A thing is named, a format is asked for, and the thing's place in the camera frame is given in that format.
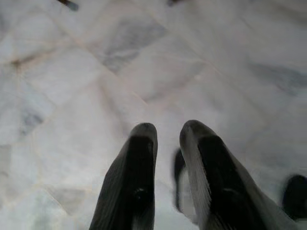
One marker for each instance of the black robot left foot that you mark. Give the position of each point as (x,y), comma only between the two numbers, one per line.
(178,172)

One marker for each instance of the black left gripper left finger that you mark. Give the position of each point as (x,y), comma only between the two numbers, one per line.
(134,172)

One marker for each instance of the black robot right foot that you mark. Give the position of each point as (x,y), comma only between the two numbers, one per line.
(296,196)

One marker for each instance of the black robot foot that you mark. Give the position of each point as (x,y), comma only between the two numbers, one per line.
(296,196)
(178,172)

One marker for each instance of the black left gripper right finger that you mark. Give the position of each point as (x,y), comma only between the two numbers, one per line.
(216,172)

